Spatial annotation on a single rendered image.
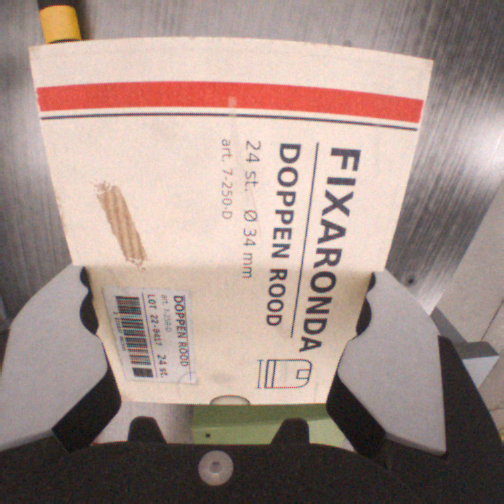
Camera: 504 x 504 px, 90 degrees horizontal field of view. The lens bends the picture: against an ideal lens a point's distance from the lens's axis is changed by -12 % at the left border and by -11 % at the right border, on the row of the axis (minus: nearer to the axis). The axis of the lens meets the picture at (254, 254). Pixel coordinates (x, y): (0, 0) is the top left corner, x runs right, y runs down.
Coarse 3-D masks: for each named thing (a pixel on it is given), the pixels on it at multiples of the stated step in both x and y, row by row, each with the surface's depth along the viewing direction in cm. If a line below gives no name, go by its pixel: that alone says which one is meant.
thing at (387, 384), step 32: (384, 288) 10; (384, 320) 9; (416, 320) 9; (352, 352) 7; (384, 352) 7; (416, 352) 7; (352, 384) 6; (384, 384) 6; (416, 384) 6; (352, 416) 6; (384, 416) 6; (416, 416) 6; (416, 448) 5
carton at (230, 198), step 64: (64, 64) 7; (128, 64) 7; (192, 64) 8; (256, 64) 8; (320, 64) 8; (384, 64) 8; (64, 128) 8; (128, 128) 8; (192, 128) 8; (256, 128) 8; (320, 128) 9; (384, 128) 9; (64, 192) 9; (128, 192) 9; (192, 192) 9; (256, 192) 9; (320, 192) 9; (384, 192) 10; (128, 256) 10; (192, 256) 10; (256, 256) 11; (320, 256) 11; (384, 256) 11; (128, 320) 12; (192, 320) 12; (256, 320) 12; (320, 320) 12; (128, 384) 14; (192, 384) 14; (256, 384) 14; (320, 384) 14
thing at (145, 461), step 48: (144, 432) 5; (288, 432) 5; (48, 480) 4; (96, 480) 4; (144, 480) 4; (192, 480) 4; (240, 480) 4; (288, 480) 4; (336, 480) 4; (384, 480) 4
